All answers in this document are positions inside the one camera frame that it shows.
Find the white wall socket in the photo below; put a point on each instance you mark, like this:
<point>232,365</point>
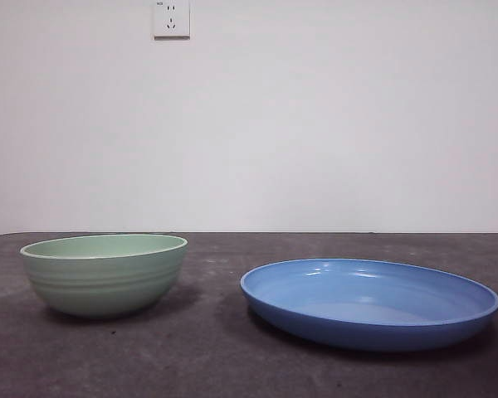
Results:
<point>172,20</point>

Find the blue round plate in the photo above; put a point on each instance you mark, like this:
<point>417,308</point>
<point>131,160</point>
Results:
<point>369,327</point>

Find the green ribbed bowl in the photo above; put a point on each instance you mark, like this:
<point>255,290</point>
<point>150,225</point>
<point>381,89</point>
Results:
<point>108,286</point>

